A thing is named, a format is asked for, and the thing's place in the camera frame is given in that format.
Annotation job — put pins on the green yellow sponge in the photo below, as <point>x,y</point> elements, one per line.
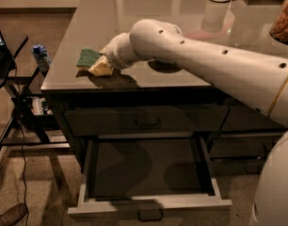
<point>87,58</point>

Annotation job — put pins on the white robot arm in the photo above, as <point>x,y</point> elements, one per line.
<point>257,80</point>

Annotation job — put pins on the dark cabinet counter unit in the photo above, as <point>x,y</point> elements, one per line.
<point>96,22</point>

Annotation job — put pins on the closed top drawer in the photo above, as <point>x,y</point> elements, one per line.
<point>110,121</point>

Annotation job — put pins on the open grey middle drawer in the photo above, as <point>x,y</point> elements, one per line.
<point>147,179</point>

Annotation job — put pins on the plastic water bottle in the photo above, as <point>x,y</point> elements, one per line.
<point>42,57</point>

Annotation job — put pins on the right closed drawers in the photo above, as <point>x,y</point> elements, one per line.
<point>243,142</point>

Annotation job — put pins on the brown shoe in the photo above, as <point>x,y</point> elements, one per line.
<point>14,215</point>

